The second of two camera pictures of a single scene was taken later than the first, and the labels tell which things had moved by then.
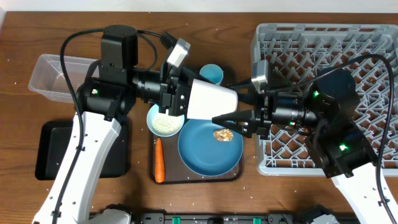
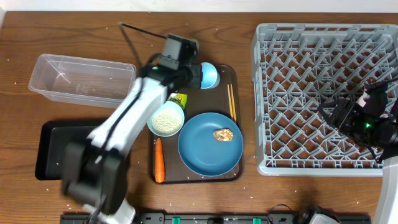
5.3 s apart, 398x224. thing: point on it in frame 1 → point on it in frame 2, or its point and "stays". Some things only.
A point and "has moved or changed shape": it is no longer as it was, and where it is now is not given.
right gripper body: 290,111 → 351,121
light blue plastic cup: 212,72 has moved or changed shape
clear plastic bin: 49,81 stays
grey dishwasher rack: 295,51 stays
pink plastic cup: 208,101 → 360,101
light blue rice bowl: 163,124 stays
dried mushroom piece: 223,135 stays
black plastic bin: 53,140 stays
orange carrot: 159,170 stays
